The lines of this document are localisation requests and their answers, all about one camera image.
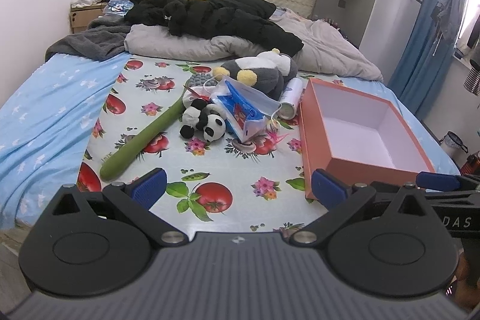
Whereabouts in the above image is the small panda plush toy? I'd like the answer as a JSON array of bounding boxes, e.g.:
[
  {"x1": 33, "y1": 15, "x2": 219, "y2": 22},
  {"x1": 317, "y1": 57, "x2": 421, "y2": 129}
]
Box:
[{"x1": 180, "y1": 99, "x2": 227, "y2": 143}]

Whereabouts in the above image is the blue tissue pack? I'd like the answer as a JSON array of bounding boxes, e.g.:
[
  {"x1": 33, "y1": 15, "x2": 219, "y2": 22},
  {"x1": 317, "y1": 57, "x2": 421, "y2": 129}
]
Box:
[{"x1": 211, "y1": 83, "x2": 266, "y2": 142}]

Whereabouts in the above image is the small trash bin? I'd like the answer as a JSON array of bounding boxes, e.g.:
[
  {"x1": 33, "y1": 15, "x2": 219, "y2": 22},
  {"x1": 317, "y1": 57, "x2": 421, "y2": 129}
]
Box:
[{"x1": 439, "y1": 131, "x2": 469, "y2": 160}]

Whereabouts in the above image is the green plush toothbrush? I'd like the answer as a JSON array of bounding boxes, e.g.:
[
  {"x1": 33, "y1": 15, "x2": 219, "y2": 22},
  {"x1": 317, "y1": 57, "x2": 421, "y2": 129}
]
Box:
[{"x1": 99, "y1": 73, "x2": 212, "y2": 182}]

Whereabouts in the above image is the orange cardboard box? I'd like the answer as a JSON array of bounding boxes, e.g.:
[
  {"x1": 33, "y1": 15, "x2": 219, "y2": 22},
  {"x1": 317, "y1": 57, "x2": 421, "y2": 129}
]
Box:
[{"x1": 298, "y1": 78, "x2": 434, "y2": 199}]

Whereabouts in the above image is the floral plastic table cover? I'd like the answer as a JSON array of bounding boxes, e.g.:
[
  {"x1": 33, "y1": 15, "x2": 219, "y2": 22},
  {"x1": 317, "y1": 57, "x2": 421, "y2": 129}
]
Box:
[{"x1": 77, "y1": 57, "x2": 326, "y2": 235}]

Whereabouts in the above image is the white spray can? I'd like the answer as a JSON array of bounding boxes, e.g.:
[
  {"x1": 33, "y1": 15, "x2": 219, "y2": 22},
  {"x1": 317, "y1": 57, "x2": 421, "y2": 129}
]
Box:
[{"x1": 277, "y1": 77, "x2": 304, "y2": 120}]

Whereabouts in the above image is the blue curtain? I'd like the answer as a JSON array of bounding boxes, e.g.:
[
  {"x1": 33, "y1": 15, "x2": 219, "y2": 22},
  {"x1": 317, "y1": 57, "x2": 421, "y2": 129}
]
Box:
[{"x1": 388, "y1": 0, "x2": 456, "y2": 121}]

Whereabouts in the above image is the light blue bed sheet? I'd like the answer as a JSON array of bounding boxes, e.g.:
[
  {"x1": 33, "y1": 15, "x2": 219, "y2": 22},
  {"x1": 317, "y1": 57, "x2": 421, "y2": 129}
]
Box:
[{"x1": 0, "y1": 53, "x2": 130, "y2": 230}]

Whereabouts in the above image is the red packet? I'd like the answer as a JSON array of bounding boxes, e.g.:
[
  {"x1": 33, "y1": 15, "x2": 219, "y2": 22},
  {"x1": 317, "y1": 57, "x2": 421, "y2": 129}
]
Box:
[{"x1": 182, "y1": 85, "x2": 210, "y2": 107}]

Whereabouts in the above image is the large penguin plush toy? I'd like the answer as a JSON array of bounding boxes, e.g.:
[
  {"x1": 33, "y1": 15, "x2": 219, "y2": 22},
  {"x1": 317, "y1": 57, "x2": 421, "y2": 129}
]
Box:
[{"x1": 212, "y1": 49, "x2": 298, "y2": 100}]

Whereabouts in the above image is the grey duvet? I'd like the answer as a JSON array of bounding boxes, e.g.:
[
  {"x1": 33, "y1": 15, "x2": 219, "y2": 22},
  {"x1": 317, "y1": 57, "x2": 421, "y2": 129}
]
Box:
[{"x1": 124, "y1": 9, "x2": 383, "y2": 82}]

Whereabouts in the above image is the dark grey blanket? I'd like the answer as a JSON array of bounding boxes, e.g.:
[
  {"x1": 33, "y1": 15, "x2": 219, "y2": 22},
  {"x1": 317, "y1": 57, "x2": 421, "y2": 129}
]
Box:
[{"x1": 45, "y1": 15, "x2": 131, "y2": 62}]

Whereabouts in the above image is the cardboard box nightstand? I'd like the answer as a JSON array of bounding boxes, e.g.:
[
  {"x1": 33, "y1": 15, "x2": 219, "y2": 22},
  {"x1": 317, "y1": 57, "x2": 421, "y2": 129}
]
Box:
[{"x1": 69, "y1": 3, "x2": 107, "y2": 33}]

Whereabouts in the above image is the blue patterned item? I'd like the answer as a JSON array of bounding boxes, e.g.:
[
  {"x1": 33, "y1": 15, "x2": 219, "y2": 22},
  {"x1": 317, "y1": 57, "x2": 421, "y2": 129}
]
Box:
[{"x1": 103, "y1": 0, "x2": 134, "y2": 17}]

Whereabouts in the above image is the black jacket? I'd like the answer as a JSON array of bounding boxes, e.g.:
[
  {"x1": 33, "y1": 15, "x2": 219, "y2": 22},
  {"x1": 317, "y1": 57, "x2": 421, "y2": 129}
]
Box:
[{"x1": 103, "y1": 0, "x2": 304, "y2": 57}]

